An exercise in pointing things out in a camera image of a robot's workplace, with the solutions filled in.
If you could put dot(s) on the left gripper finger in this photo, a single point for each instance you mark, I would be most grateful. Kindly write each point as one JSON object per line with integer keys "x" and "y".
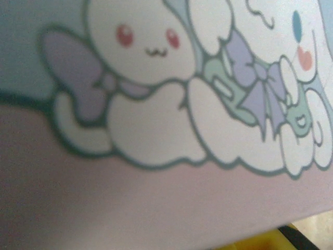
{"x": 260, "y": 239}

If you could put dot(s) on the blue cartoon print tin box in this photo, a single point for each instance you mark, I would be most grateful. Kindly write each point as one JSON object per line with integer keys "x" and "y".
{"x": 156, "y": 130}

